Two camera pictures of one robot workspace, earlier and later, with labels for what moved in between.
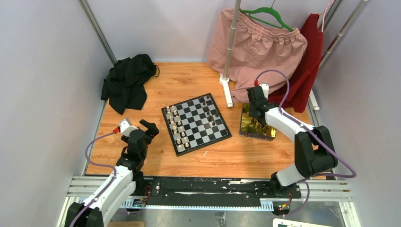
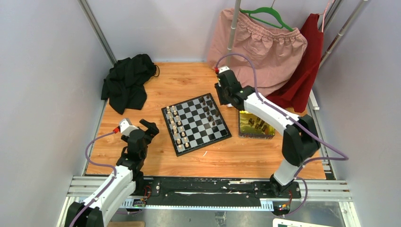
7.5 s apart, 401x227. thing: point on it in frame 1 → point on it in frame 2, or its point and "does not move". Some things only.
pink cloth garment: (263, 52) does not move
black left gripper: (152, 129) does not move
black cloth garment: (124, 87) does not move
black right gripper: (250, 110) → (219, 89)
